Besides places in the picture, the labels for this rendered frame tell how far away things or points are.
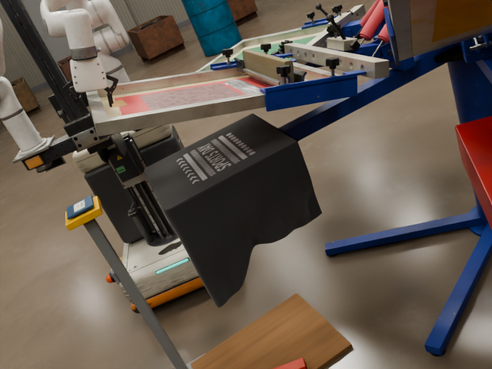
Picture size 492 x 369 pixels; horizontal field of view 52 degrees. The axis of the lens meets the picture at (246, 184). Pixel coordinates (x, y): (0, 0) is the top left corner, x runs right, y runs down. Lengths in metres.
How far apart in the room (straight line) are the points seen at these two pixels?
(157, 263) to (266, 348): 0.77
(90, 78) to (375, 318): 1.49
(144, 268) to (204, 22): 5.77
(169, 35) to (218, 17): 1.83
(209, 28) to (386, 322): 6.41
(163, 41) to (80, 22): 8.04
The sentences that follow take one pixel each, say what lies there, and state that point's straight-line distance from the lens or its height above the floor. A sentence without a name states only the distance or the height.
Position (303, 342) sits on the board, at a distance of 2.28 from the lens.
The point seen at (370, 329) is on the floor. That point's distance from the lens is 2.26.
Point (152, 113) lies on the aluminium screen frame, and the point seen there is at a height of 1.26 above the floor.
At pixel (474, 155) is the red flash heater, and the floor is 1.11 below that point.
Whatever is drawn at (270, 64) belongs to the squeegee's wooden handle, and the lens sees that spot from 1.71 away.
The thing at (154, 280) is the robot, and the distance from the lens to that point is 2.74.
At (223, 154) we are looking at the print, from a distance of 1.78.
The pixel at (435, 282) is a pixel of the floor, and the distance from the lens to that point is 2.38.
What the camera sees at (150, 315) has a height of 0.42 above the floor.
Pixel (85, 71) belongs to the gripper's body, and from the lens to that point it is 1.65.
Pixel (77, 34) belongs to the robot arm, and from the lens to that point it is 1.62.
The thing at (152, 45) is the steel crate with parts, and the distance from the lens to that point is 9.59.
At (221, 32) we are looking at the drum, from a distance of 8.07.
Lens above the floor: 1.61
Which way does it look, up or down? 26 degrees down
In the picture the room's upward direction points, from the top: 24 degrees counter-clockwise
